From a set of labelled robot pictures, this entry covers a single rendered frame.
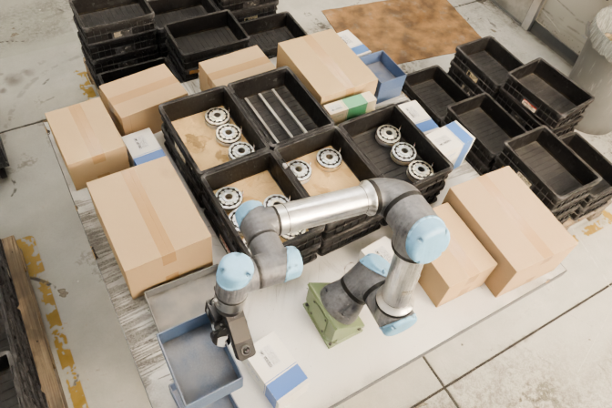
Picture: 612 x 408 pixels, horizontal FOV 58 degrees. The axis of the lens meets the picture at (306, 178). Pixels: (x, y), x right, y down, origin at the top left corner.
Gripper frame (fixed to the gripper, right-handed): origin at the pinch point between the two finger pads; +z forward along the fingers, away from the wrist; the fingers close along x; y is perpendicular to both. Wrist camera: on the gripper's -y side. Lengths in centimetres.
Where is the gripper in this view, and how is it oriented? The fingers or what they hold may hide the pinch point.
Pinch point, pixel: (226, 345)
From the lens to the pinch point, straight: 147.8
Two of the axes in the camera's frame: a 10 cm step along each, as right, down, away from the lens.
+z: -1.9, 6.5, 7.4
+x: -8.6, 2.5, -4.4
